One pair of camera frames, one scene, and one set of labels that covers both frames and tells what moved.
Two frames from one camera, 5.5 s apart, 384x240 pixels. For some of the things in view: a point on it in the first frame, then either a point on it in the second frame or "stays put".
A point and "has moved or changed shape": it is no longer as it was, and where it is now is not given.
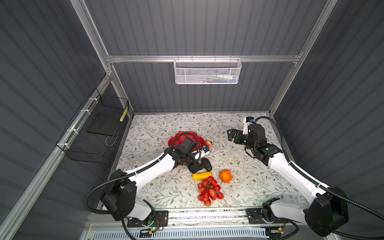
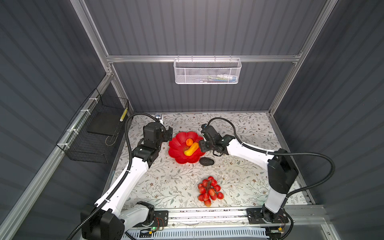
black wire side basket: [92, 135] stays put
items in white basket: [221, 77] stays put
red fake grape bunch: [209, 190] stays put
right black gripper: [238, 134] → [202, 147]
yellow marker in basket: [123, 114] stays put
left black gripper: [195, 166] → [166, 134]
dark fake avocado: [206, 164] has moved or changed shape
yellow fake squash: [201, 176] has moved or changed shape
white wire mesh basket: [205, 71] stays put
